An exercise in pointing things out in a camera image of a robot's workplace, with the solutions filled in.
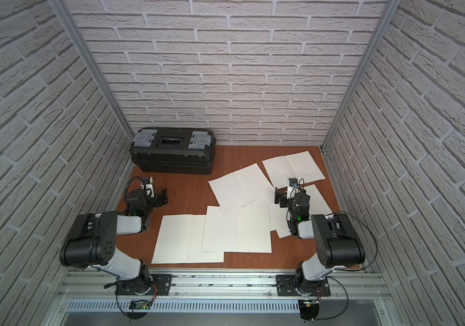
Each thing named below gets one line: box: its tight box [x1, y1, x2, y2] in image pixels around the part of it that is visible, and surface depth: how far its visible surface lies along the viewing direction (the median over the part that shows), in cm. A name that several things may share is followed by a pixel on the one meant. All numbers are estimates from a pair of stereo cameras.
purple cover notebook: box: [208, 163, 276, 214], surface depth 103 cm
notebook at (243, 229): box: [201, 205, 272, 254], surface depth 90 cm
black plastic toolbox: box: [129, 127, 217, 176], surface depth 99 cm
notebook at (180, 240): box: [150, 214, 225, 265], surface depth 87 cm
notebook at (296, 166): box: [261, 150, 326, 189], surface depth 113 cm
